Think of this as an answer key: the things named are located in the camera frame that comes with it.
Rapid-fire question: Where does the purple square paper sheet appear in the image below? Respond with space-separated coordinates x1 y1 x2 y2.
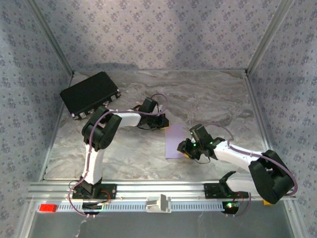
164 123 185 159

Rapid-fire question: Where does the black ribbed carrying case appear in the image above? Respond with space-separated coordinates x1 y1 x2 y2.
59 71 122 121

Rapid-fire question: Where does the red toy brick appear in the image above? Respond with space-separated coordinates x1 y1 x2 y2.
39 203 57 213

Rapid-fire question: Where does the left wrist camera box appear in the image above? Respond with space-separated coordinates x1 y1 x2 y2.
141 97 159 114

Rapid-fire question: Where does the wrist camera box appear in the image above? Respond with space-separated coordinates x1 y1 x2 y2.
141 97 159 114
189 123 212 146

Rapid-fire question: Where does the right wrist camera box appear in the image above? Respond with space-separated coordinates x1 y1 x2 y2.
189 123 212 146

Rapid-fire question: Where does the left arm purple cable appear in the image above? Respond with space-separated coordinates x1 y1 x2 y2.
68 93 168 219

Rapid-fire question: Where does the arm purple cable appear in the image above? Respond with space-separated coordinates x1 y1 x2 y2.
204 123 298 218
68 93 168 219

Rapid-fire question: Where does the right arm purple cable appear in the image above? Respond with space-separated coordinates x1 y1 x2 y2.
204 123 298 218

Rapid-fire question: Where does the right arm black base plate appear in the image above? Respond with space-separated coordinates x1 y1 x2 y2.
204 182 250 200

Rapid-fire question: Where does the wide aluminium base rail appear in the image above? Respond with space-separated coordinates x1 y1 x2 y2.
26 181 297 202

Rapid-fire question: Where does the white plastic bracket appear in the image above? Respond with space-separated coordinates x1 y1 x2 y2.
145 194 172 214

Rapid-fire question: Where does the aluminium side rail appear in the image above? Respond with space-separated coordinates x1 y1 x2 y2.
38 73 75 181
244 71 276 161

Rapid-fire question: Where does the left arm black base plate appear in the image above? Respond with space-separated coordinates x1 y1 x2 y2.
71 183 117 200

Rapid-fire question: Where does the white slotted cable duct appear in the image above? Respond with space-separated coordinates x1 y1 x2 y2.
36 202 226 213

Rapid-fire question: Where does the aluminium frame leg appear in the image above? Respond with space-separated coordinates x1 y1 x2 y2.
18 200 37 238
283 199 303 238

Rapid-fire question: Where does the aluminium frame post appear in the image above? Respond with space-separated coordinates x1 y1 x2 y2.
245 0 297 75

